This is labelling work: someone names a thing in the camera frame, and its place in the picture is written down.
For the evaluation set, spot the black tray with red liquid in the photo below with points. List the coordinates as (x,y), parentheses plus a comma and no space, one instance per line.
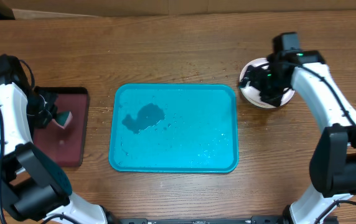
(66,146)

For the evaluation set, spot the green and pink sponge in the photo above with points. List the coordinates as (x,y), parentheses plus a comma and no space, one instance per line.
(63,119)

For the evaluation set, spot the pink-white plate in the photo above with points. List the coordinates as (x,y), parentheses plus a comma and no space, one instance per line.
(253,95)

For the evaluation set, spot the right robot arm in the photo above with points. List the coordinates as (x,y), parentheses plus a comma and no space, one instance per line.
(332,168)

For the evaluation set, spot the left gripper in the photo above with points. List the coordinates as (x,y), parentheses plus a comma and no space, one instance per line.
(43,121)

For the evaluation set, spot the teal plastic tray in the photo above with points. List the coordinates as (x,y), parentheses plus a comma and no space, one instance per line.
(174,128)

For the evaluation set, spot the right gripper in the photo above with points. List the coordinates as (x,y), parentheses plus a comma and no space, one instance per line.
(274,99)

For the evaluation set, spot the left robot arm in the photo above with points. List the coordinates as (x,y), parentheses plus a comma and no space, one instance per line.
(32,186)

